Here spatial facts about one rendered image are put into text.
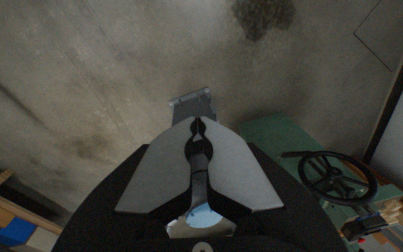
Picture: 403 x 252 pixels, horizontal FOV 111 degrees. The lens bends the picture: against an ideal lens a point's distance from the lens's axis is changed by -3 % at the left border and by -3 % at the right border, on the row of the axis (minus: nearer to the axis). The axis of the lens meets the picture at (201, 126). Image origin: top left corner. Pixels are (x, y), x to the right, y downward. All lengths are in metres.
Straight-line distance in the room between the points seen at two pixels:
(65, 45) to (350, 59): 2.19
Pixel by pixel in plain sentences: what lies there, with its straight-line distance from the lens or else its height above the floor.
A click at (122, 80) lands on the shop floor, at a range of 1.31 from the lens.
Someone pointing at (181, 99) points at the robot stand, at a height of 0.02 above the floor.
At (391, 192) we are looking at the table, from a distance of 1.19.
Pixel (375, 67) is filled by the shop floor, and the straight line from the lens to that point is 2.06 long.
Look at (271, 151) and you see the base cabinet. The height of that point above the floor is 0.44.
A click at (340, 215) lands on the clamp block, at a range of 0.94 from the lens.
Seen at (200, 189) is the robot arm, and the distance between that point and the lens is 0.63.
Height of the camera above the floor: 1.18
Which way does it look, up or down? 57 degrees down
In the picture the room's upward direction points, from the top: 170 degrees clockwise
